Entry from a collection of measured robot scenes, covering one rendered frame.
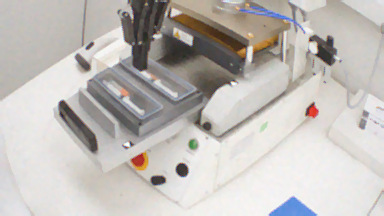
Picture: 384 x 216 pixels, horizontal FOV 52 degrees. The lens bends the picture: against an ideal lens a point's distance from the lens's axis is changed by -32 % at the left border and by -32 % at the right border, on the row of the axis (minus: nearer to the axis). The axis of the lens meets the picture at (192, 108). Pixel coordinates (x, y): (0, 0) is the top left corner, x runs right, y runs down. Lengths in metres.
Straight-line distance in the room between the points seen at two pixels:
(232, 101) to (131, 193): 0.32
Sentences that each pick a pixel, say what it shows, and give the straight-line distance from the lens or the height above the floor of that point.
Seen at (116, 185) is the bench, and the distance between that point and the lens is 1.24.
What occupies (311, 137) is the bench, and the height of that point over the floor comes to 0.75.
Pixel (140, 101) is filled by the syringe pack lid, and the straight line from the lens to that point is 1.07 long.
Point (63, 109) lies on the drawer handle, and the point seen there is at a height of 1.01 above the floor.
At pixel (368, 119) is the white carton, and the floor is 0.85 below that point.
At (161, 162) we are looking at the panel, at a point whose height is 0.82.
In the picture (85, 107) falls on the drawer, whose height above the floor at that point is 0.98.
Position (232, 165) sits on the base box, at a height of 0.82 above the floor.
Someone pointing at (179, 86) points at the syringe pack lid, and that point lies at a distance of 1.11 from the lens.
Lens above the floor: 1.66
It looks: 39 degrees down
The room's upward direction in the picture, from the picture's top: 5 degrees clockwise
